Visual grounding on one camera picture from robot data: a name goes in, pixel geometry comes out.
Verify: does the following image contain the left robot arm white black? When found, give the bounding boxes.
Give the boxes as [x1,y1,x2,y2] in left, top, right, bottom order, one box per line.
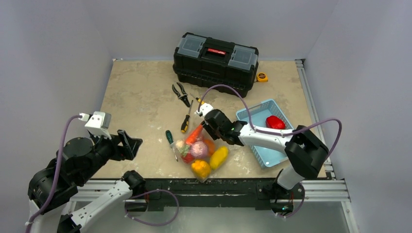
[25,130,143,233]

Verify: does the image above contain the black pliers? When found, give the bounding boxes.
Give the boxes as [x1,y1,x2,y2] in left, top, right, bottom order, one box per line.
[172,82,191,108]

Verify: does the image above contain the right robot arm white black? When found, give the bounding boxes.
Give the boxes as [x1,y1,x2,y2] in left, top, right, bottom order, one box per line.
[196,108,329,198]

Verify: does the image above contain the light blue plastic basket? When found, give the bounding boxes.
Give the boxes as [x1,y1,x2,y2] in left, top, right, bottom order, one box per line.
[236,99,294,168]

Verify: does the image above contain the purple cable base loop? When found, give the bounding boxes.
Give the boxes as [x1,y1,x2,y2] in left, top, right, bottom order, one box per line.
[124,188,180,226]

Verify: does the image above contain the black yellow screwdriver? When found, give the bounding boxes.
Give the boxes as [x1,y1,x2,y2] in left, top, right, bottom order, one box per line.
[180,100,193,133]

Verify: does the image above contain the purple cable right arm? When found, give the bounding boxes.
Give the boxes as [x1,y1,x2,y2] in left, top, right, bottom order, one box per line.
[197,84,343,162]

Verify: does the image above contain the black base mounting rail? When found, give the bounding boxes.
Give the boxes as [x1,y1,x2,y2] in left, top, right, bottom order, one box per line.
[124,178,305,214]

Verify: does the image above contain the black plastic toolbox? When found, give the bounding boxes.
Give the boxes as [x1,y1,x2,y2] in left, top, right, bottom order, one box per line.
[172,33,259,98]

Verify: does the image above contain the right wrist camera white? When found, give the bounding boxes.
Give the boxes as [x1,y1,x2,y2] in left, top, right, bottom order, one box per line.
[195,103,214,117]

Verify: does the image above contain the clear zip top bag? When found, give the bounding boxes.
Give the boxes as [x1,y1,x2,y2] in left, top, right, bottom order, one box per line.
[166,125,229,183]

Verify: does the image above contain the yellow tape measure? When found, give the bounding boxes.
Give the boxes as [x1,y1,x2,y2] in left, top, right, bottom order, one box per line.
[256,72,268,83]

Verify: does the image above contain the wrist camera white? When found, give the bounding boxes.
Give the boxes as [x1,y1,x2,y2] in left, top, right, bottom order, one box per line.
[79,111,112,139]
[195,103,214,117]

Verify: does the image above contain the red tomato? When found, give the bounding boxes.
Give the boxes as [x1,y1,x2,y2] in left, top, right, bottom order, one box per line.
[181,151,195,164]

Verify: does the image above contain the yellow mango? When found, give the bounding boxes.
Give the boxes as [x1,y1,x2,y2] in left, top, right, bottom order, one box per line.
[209,147,229,170]

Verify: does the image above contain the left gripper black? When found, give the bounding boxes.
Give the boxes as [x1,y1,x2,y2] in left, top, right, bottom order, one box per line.
[78,127,142,183]

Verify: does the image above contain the green handled screwdriver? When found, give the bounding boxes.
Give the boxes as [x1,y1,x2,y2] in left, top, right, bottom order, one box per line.
[165,130,178,162]

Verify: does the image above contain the small yellow screwdriver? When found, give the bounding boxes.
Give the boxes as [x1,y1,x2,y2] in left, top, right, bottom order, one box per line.
[190,93,205,105]

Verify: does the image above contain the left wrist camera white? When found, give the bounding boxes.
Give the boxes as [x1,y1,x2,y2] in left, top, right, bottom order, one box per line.
[79,111,112,139]

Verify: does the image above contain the red bell pepper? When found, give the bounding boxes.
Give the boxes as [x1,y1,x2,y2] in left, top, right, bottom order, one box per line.
[265,115,286,130]

